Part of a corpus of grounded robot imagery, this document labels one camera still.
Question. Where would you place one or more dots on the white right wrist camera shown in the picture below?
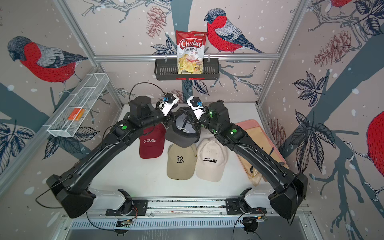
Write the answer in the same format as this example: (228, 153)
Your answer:
(197, 107)

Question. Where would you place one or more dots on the Chuba cassava chips bag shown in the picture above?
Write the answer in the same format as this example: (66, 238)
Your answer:
(190, 52)

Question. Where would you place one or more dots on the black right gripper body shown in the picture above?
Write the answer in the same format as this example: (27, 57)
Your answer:
(205, 121)

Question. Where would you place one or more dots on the black wall basket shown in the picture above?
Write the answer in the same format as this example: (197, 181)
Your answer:
(167, 70)

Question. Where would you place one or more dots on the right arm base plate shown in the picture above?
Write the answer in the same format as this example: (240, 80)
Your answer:
(239, 206)

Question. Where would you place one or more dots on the white wire wall basket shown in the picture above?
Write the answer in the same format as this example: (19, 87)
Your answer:
(91, 88)

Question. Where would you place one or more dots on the orange box in basket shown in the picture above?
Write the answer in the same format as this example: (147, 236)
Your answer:
(76, 114)

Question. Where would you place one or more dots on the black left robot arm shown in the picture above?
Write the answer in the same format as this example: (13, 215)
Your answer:
(71, 189)

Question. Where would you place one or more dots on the red baseball cap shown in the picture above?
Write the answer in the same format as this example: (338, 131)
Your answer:
(152, 142)

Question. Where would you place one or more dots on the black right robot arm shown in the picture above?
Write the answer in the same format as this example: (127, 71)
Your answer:
(290, 189)

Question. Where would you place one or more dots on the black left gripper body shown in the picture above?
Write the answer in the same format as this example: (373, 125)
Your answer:
(168, 119)

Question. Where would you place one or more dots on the black baseball cap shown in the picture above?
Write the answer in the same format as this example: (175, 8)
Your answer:
(182, 132)

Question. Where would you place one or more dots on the cream Colorado baseball cap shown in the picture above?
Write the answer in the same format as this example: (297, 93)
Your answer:
(211, 160)

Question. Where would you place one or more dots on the khaki baseball cap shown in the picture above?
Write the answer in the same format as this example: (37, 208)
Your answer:
(181, 162)

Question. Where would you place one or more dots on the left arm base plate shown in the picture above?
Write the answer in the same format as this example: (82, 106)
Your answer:
(129, 208)

